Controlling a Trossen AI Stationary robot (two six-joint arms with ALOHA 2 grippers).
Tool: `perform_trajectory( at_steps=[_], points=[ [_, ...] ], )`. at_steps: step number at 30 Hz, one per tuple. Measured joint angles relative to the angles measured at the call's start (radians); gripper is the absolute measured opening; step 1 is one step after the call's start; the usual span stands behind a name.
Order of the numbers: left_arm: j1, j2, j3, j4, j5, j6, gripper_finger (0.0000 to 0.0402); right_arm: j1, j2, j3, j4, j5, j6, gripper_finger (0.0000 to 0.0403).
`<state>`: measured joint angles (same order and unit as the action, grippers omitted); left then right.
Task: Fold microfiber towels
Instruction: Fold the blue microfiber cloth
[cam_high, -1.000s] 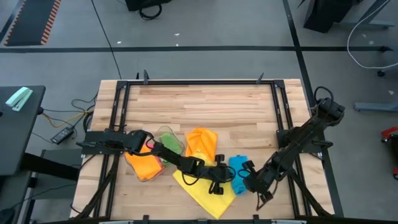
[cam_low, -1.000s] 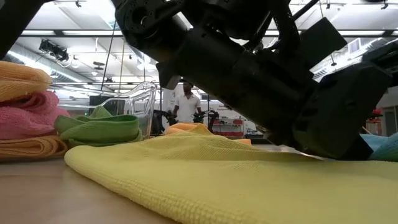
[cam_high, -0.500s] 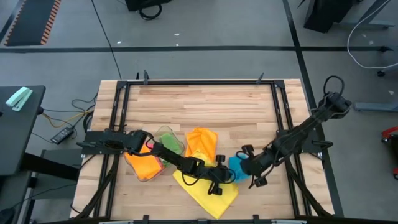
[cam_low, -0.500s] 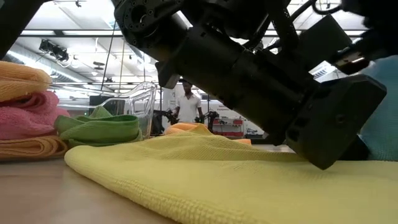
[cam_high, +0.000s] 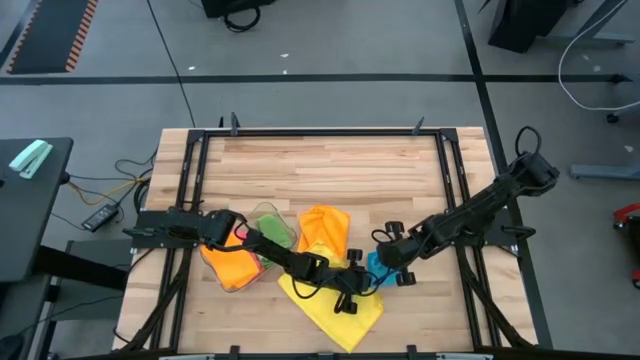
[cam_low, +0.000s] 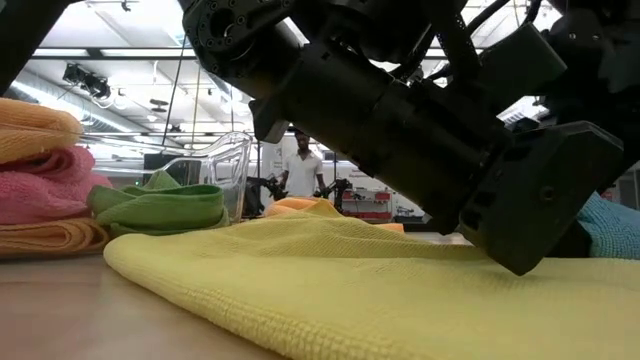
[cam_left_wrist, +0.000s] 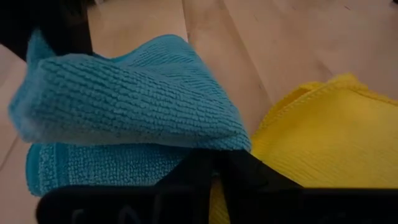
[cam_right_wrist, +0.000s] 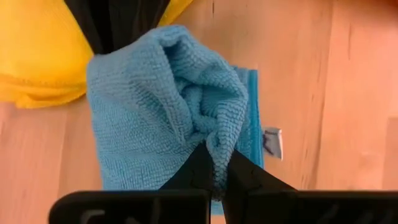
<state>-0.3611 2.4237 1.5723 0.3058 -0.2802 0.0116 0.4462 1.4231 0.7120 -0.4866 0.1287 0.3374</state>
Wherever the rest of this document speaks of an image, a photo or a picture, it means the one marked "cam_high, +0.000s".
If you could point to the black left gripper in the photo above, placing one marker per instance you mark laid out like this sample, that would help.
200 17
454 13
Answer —
350 282

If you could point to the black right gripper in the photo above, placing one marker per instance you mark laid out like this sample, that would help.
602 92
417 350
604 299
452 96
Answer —
400 252

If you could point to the blue microfiber towel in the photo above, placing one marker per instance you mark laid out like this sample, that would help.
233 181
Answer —
377 270

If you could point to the orange microfiber towel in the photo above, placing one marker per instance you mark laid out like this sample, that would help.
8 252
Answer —
230 265
325 227

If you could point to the green microfiber towel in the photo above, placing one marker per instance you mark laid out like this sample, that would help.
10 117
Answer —
277 230

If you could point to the pink microfiber towel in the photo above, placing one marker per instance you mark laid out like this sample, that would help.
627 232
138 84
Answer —
256 262

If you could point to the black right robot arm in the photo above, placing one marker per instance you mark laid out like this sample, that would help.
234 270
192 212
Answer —
480 210

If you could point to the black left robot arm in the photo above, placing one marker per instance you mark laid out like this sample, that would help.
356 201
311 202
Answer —
270 250

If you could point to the yellow microfiber towel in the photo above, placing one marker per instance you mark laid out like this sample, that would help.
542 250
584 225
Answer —
345 325

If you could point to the clear plastic bin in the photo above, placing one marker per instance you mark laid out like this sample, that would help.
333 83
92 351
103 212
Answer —
265 207

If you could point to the grey table leg foot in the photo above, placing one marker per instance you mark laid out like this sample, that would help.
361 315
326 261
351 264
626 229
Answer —
600 171

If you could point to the red cart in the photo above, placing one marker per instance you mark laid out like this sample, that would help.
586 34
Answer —
627 212

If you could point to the black caster wheel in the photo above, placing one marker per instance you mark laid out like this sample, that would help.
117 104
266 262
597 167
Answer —
613 118

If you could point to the grey desk base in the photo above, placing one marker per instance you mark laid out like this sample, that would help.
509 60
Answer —
95 250

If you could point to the black power adapter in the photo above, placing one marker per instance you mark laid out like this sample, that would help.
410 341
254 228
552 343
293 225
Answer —
100 217

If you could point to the black cabinet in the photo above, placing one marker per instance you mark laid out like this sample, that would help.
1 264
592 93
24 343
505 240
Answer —
525 22

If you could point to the black side desk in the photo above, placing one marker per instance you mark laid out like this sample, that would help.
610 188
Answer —
25 225

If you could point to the mint green stapler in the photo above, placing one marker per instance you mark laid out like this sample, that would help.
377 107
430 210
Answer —
30 157

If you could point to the black mat orange striped edge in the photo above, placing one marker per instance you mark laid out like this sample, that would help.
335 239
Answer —
50 35

